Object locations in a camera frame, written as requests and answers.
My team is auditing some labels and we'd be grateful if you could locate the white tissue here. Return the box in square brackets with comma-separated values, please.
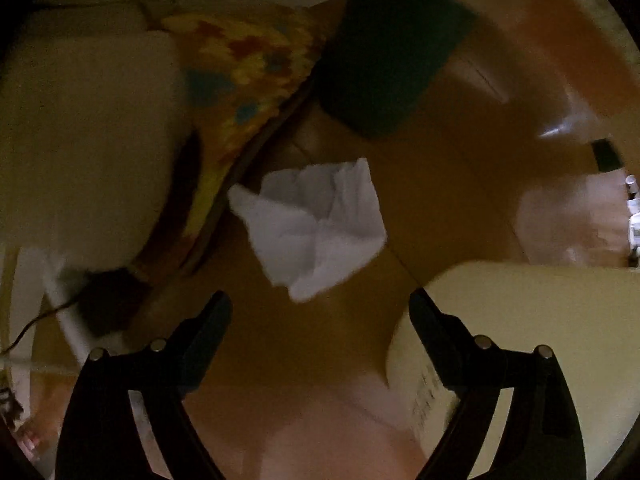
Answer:
[228, 158, 387, 304]

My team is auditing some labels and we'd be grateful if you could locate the dark trash bin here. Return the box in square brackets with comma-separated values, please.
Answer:
[312, 0, 476, 138]

